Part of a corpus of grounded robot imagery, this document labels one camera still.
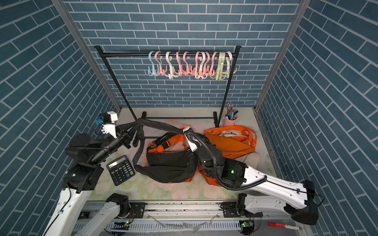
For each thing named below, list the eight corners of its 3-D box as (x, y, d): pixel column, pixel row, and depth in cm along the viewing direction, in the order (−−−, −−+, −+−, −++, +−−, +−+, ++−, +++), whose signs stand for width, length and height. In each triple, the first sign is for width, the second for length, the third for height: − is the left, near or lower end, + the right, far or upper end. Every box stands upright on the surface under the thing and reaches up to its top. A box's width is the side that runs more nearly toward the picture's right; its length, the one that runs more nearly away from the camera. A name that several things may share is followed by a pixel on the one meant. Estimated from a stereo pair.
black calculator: (116, 186, 83) (114, 184, 81) (108, 167, 91) (106, 165, 88) (136, 173, 88) (134, 171, 86) (127, 156, 95) (125, 154, 93)
